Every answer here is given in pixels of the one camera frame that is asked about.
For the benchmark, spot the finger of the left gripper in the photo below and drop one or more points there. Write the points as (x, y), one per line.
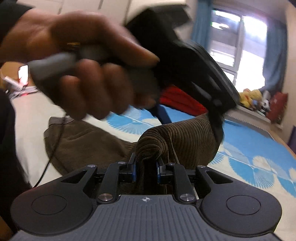
(159, 112)

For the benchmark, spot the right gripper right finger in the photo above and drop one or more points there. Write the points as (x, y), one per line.
(189, 186)

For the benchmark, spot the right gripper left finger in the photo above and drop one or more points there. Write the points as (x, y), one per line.
(103, 185)

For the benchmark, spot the brown corduroy pants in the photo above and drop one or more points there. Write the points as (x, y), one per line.
(73, 144)

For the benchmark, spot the person's left hand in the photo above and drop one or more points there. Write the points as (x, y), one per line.
(94, 89)

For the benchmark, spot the red folded blanket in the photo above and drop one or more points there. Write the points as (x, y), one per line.
(175, 98)

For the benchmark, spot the yellow plush toy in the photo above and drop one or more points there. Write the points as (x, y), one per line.
(249, 99)

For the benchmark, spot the red bag by window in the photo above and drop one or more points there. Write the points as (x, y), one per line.
(278, 105)

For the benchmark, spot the blue curtain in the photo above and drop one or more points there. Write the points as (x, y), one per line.
(276, 43)

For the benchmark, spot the white device with red light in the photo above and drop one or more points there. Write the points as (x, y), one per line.
(16, 80)

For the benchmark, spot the wooden bed frame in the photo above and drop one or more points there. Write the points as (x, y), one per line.
(267, 133)

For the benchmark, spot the window with white frame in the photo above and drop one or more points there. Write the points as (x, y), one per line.
(238, 45)

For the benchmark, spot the purple object on wall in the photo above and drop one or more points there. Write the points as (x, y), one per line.
(292, 140)

